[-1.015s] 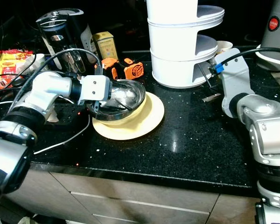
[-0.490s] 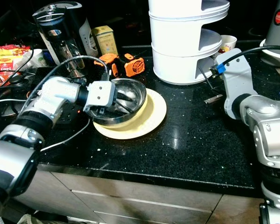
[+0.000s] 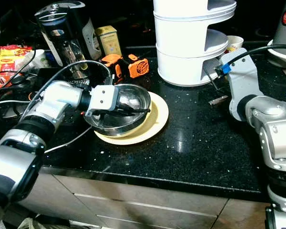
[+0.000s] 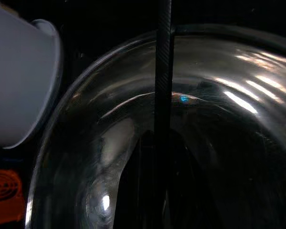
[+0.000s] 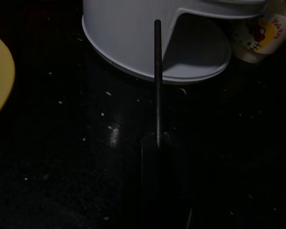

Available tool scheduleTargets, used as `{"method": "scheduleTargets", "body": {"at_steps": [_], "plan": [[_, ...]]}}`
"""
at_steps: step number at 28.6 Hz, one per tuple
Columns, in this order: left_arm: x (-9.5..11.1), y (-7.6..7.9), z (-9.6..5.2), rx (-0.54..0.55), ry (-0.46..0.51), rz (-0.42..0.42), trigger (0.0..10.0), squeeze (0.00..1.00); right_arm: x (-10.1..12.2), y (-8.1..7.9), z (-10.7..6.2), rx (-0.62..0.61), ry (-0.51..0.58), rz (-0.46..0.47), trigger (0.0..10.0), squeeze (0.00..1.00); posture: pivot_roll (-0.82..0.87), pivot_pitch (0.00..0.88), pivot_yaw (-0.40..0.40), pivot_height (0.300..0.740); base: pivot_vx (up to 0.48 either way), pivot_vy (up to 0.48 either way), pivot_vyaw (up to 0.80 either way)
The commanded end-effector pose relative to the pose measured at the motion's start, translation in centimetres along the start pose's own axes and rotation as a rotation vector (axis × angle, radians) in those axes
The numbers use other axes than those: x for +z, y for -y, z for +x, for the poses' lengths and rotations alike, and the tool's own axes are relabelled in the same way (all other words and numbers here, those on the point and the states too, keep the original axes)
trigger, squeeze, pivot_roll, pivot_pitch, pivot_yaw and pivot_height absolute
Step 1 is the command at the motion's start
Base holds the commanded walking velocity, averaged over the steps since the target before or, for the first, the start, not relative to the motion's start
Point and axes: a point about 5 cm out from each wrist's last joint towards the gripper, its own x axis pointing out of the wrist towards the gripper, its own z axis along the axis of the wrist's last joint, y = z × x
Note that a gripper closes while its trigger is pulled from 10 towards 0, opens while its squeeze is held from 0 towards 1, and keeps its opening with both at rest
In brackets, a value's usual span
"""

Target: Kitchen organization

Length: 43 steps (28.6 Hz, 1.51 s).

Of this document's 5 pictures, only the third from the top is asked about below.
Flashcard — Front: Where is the steel bowl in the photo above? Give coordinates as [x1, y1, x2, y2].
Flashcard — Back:
[85, 84, 152, 138]

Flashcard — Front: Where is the grey kitchen cabinet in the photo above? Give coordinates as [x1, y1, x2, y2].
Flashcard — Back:
[14, 172, 270, 229]

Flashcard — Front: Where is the pale yellow plate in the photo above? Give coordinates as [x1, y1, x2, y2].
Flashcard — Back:
[94, 92, 170, 146]

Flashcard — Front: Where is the orange black power tool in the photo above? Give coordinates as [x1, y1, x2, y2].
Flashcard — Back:
[101, 53, 150, 83]

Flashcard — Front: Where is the yellow tin box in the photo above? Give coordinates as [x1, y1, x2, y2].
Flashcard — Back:
[95, 25, 123, 57]

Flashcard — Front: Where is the white tiered round rack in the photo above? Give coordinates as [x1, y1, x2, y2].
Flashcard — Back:
[153, 0, 238, 88]

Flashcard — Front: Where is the black silver coffee maker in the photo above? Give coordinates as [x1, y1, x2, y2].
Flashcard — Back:
[34, 1, 102, 80]

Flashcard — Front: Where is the red yellow noodle packet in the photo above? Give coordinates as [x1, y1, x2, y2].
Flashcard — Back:
[0, 45, 37, 90]

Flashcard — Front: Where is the small printed white cup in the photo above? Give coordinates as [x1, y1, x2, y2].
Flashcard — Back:
[224, 36, 245, 54]

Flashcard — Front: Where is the grey appliance with red button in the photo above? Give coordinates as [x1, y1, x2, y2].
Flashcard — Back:
[267, 0, 286, 70]

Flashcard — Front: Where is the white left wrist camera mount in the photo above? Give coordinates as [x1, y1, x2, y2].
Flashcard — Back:
[85, 86, 121, 118]

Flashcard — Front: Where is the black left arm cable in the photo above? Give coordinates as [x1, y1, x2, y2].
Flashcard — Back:
[31, 60, 113, 103]

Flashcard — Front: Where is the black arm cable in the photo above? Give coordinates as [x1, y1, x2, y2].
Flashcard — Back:
[222, 44, 286, 72]
[31, 60, 113, 103]

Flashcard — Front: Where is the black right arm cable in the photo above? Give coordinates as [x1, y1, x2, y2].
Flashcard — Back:
[222, 44, 286, 72]

